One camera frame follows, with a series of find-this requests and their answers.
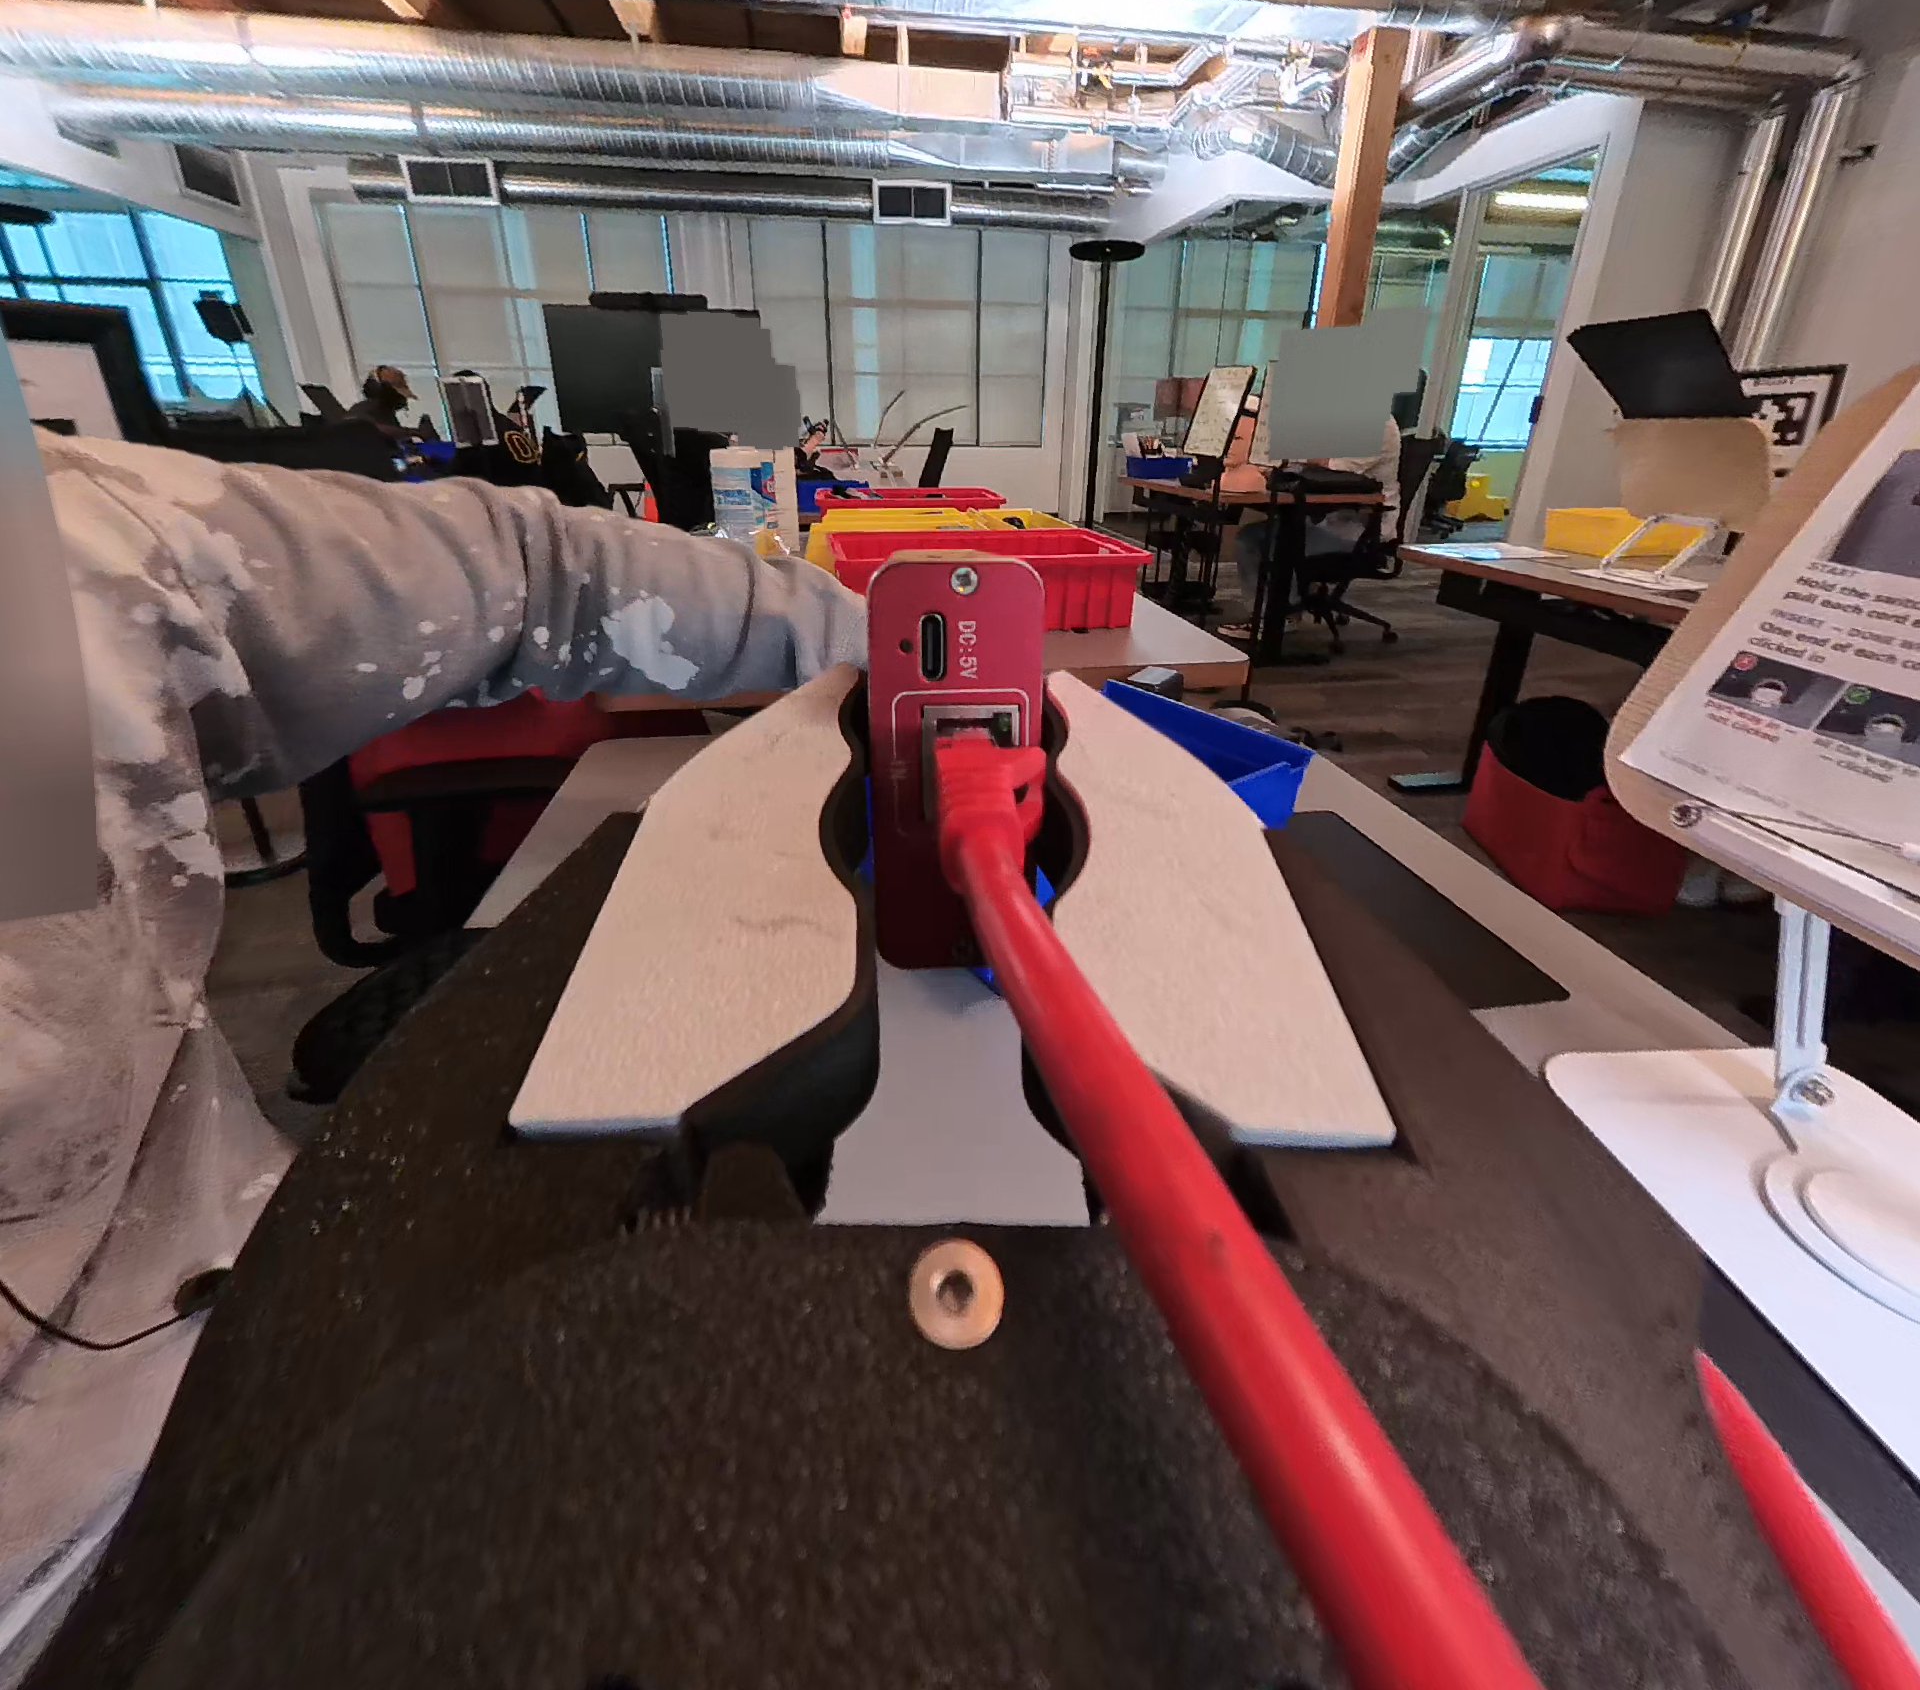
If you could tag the tilted black wooden board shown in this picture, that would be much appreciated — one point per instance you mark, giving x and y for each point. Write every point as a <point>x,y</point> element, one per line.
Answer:
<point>1658,370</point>

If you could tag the blue plastic storage bin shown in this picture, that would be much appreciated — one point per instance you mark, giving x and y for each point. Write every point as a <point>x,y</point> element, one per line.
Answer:
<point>1214,744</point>

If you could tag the red floor bag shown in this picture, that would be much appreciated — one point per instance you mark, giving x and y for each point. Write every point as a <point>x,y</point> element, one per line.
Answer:
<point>1575,835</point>

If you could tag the black mesh chair armrest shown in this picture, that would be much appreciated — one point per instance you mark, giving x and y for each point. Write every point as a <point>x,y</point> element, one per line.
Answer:
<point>361,1014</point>

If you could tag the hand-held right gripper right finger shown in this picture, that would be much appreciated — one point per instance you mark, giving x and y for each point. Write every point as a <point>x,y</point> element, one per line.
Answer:
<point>1214,940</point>

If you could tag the yellow storage bin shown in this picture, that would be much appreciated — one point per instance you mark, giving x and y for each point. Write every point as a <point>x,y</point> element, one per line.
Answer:
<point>900,521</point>

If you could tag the printed instruction sheet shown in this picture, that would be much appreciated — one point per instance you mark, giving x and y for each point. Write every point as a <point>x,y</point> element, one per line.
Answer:
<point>1800,701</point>

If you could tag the wooden support post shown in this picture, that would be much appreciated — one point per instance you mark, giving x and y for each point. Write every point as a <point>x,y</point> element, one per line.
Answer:
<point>1363,174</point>

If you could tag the black office chair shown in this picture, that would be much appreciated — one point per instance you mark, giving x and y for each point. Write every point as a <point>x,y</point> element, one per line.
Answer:
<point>1380,550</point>

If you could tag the black floor lamp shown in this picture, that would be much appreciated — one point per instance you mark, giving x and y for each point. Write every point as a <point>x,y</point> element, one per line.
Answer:
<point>1106,251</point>

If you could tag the instruction sheet on board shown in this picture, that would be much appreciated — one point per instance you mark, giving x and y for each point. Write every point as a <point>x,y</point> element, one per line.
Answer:
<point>1664,654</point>

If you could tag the small checkered marker sign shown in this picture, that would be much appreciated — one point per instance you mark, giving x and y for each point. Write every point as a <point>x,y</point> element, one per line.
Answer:
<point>1792,414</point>

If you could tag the black monitor on stand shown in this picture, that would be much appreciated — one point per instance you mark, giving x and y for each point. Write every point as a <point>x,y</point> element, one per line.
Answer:
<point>601,363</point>

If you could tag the red storage crate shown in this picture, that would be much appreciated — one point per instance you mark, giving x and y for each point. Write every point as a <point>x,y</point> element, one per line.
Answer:
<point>914,500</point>
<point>1081,581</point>

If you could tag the red metal ethernet switch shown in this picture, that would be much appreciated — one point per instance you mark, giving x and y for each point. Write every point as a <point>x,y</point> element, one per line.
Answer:
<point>909,624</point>

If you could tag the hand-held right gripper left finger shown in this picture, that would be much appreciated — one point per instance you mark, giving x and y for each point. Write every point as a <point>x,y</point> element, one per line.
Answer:
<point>720,940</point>

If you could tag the small yellow plastic bin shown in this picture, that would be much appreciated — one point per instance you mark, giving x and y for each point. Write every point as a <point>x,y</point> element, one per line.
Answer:
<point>1605,528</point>

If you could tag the tilted white sheet board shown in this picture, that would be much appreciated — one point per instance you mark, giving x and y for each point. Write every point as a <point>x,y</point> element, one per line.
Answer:
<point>1219,412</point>

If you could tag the wipes container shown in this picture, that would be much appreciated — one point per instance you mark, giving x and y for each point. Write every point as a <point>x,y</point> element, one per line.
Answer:
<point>743,499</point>

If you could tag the white stand base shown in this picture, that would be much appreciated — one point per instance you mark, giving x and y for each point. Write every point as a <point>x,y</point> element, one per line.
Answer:
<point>1680,1151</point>

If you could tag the framed checkered marker sign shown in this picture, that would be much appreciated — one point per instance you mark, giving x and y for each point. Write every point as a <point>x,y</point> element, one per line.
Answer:
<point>74,370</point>

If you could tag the person's left forearm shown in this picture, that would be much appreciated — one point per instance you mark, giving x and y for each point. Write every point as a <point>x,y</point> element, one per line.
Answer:
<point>451,594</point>

